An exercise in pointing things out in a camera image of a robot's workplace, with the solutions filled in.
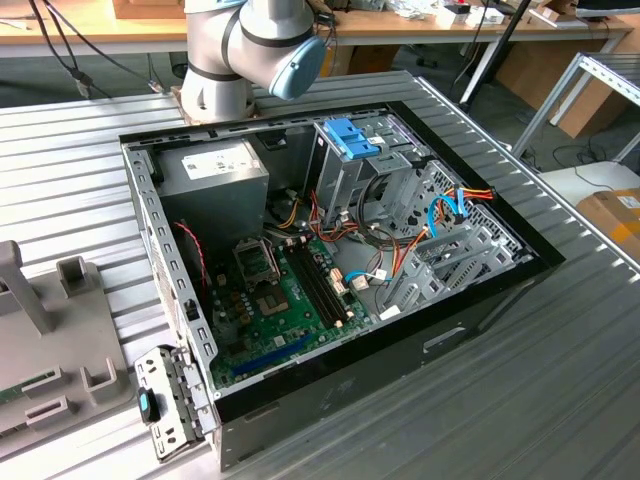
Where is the orange red power wire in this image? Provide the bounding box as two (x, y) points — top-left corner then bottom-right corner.
(389, 185), (497, 276)

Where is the silver disk bay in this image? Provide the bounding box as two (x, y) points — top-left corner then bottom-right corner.
(377, 219), (535, 322)

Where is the black RAM slot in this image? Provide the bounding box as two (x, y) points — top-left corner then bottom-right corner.
(299, 241), (351, 324)
(287, 243), (337, 330)

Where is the silver metal drive cage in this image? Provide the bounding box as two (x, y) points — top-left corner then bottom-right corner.
(305, 115), (432, 227)

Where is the metal socket cover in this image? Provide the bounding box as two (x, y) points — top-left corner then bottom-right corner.
(232, 238), (281, 286)

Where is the CPU socket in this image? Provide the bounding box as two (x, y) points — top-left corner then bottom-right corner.
(252, 282), (292, 319)

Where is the green motherboard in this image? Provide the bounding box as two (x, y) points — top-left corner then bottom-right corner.
(207, 234), (374, 391)

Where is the blue plastic drive latch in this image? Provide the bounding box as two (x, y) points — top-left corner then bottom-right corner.
(323, 117), (385, 161)

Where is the grey power supply unit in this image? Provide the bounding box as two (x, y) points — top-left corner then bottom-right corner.
(157, 138), (271, 261)

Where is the blue expansion slot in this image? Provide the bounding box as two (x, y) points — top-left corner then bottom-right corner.
(232, 333), (311, 379)

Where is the black open PC case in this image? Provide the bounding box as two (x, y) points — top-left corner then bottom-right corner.
(118, 99), (567, 474)

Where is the white paper pile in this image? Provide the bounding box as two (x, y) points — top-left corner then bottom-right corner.
(384, 0), (436, 21)

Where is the grey parts rack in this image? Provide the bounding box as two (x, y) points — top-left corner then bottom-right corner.
(0, 239), (134, 454)

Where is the white box stack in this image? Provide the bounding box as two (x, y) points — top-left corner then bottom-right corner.
(435, 2), (505, 27)

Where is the labelled cardboard box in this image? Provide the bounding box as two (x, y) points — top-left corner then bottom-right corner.
(575, 187), (640, 262)

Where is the white low table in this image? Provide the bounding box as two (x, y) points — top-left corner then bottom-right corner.
(542, 160), (640, 209)

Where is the small brown cardboard box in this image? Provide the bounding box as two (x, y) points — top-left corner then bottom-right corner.
(110, 0), (187, 20)

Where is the flat tan box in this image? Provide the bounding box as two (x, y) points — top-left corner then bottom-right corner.
(529, 4), (586, 29)

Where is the green RAM stick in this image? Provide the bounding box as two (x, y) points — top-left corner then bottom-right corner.
(0, 370), (55, 405)

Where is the black monitor base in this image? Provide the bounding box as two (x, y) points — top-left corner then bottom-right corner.
(574, 0), (640, 21)

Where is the orange red wire bundle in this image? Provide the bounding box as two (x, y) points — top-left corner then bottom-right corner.
(307, 189), (364, 244)

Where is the yellow black wire bundle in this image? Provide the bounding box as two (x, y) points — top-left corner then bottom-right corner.
(267, 189), (307, 231)

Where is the black round cable loop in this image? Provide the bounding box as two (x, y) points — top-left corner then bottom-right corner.
(355, 174), (401, 249)

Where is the red black twisted wire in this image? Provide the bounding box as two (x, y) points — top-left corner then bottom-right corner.
(173, 221), (210, 290)

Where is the square brown base plate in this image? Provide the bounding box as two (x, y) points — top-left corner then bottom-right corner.
(170, 85), (261, 126)

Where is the silver slot retention bracket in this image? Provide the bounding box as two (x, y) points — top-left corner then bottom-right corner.
(133, 344), (221, 464)

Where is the grey metal shelf frame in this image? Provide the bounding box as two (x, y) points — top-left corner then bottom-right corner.
(512, 52), (640, 164)

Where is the black hanging cable bundle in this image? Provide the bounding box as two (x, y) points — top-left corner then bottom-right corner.
(27, 0), (164, 99)

